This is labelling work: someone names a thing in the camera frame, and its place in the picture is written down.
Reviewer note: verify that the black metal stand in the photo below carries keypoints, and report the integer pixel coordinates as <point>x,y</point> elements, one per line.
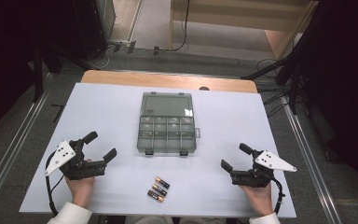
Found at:
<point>45,68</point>
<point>292,71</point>

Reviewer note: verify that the person's left hand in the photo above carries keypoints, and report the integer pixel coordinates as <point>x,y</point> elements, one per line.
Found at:
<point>81,190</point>

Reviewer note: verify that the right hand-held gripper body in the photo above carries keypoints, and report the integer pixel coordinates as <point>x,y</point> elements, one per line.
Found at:
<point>254,177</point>

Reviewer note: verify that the black and copper battery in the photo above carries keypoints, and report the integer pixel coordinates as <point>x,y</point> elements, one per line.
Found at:
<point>155,196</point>
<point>159,190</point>
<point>162,182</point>

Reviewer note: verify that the light wooden furniture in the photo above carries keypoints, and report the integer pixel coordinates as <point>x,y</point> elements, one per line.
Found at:
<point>230,12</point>

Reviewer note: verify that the dark metal cabinet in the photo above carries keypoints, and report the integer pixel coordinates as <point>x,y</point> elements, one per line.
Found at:
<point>96,28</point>

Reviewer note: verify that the person's right hand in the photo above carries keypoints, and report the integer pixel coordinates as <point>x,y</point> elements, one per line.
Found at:
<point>261,199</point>

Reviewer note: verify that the metal floor rail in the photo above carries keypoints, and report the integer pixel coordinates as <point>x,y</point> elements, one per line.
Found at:
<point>310,165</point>
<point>15,146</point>

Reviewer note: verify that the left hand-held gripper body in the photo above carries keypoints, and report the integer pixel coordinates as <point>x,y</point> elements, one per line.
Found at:
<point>80,168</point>

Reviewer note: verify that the clear grey compartment box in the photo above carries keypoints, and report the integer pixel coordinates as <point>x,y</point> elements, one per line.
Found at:
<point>167,124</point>

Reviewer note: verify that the wooden table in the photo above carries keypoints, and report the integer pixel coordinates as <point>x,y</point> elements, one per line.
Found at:
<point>167,81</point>

